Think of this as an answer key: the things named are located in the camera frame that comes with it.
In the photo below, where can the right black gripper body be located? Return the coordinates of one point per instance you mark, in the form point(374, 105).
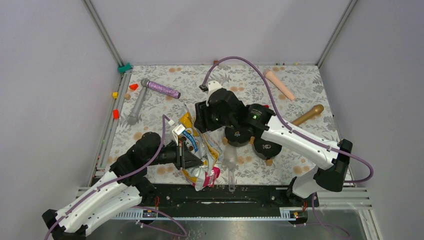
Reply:
point(213, 120)

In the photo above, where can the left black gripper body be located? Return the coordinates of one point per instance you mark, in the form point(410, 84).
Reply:
point(171, 154)

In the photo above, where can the cat food bag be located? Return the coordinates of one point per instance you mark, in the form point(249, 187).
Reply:
point(204, 147)

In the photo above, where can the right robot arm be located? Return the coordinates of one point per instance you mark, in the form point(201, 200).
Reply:
point(331, 158)

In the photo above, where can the black bowl paw print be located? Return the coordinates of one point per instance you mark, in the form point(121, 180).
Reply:
point(237, 137)

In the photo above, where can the grey toy microphone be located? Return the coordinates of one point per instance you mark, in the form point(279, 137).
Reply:
point(134, 115)

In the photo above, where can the floral patterned table mat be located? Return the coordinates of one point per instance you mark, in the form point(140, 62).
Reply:
point(305, 82)

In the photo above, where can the black bowl fish print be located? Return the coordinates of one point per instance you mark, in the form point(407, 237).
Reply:
point(265, 149)

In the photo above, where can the pink toy microphone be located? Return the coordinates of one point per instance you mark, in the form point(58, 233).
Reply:
point(269, 75)

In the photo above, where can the purple glitter toy microphone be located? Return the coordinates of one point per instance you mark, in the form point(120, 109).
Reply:
point(160, 88)

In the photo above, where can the red triangular block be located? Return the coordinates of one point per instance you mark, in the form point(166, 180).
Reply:
point(133, 87)

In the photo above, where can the yellow small block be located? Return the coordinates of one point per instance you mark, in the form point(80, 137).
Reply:
point(115, 95)

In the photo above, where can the gold toy microphone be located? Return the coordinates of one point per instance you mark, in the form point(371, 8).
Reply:
point(313, 112)

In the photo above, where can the teal plastic block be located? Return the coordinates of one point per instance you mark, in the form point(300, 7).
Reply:
point(124, 68)

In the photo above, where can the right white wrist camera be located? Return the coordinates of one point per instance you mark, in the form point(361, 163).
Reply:
point(210, 87)

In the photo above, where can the red block on rail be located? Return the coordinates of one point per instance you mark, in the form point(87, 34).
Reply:
point(115, 114)

